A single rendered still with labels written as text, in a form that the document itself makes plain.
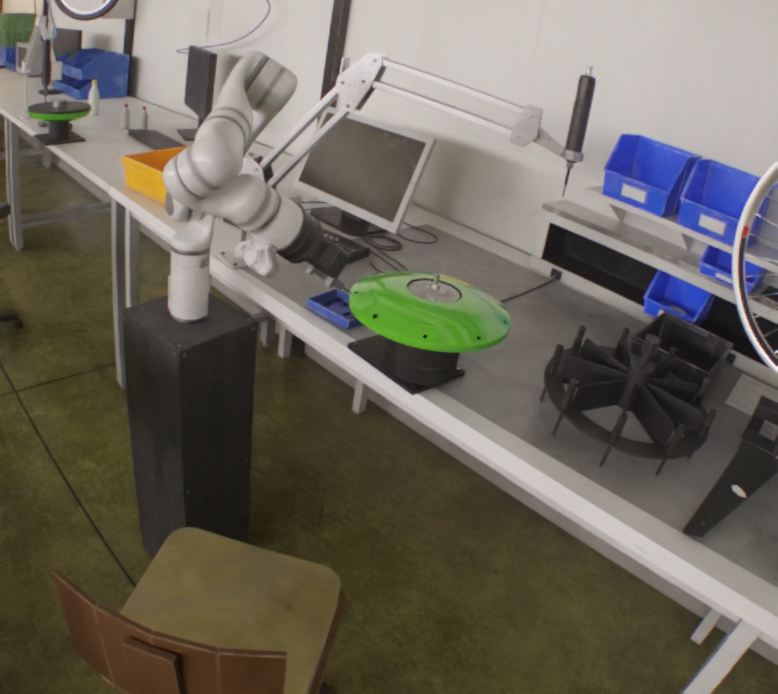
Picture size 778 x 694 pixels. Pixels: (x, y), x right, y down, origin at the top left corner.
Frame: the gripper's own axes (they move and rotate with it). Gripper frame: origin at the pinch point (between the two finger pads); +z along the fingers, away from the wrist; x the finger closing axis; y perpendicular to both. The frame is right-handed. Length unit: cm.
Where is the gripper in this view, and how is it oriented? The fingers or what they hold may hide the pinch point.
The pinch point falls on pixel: (343, 288)
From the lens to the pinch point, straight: 105.8
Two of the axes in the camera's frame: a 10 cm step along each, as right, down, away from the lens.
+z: 5.4, 3.7, 7.6
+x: -6.4, -4.0, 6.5
